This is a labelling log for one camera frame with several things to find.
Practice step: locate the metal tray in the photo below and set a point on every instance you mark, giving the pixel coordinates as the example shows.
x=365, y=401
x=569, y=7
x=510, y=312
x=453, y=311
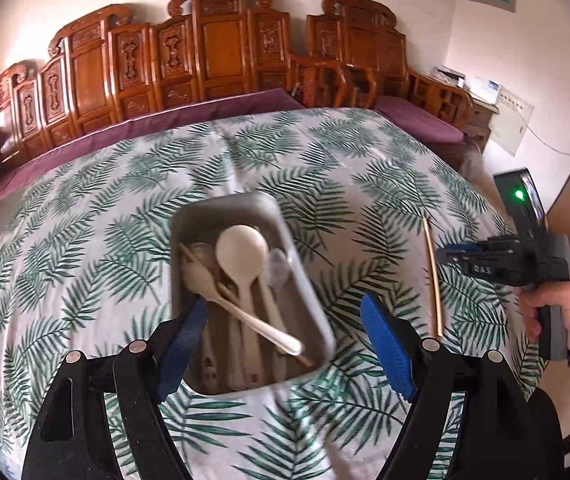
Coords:
x=310, y=320

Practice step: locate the large cream plastic spoon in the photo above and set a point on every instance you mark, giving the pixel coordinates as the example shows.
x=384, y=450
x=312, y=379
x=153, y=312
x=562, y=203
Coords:
x=241, y=252

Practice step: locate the long purple seat cushion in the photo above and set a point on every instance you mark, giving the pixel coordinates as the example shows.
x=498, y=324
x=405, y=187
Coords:
x=90, y=145

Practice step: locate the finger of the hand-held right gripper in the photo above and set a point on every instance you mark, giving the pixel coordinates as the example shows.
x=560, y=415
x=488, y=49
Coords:
x=485, y=265

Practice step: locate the long carved wooden bench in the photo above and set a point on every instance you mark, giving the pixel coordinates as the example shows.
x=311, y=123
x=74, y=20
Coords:
x=165, y=60

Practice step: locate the leaf print tablecloth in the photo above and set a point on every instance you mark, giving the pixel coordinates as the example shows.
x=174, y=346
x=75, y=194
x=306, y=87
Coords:
x=115, y=260

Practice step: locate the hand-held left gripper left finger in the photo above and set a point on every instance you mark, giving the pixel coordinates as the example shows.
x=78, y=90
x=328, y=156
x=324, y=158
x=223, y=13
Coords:
x=180, y=350

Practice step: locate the wooden side cabinet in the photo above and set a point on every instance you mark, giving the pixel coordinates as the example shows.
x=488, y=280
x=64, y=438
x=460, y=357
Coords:
x=477, y=120

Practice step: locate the white papers stack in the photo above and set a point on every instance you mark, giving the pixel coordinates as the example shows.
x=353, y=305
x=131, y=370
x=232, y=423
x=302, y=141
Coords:
x=452, y=76

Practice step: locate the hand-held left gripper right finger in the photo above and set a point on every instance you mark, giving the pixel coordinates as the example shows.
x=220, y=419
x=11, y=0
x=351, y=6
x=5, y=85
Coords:
x=387, y=347

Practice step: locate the carved wooden armchair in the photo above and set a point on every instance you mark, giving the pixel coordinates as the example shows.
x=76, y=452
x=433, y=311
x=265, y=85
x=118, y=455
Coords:
x=380, y=50

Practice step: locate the wooden chopstick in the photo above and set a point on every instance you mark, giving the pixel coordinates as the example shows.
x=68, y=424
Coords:
x=434, y=280
x=192, y=258

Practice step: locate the small purple seat cushion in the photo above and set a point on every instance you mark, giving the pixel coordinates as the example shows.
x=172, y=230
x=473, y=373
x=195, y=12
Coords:
x=420, y=120

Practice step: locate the white wall panel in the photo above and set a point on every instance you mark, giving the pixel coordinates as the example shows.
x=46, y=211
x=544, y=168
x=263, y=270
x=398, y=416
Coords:
x=512, y=120

